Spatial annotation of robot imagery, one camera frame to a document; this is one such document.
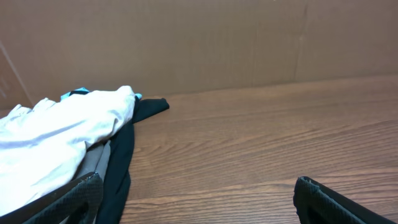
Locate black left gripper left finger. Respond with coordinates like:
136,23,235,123
1,172,103,224

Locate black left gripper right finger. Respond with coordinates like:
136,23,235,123
293,176,394,224

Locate beige shorts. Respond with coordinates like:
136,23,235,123
1,86,136,215

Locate black garment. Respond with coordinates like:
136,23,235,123
95,98,169,224

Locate grey shorts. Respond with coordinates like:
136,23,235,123
73,141,111,180

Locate light blue garment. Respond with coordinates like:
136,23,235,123
60,85,142,103

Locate cardboard back panel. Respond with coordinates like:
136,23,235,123
1,1,397,108

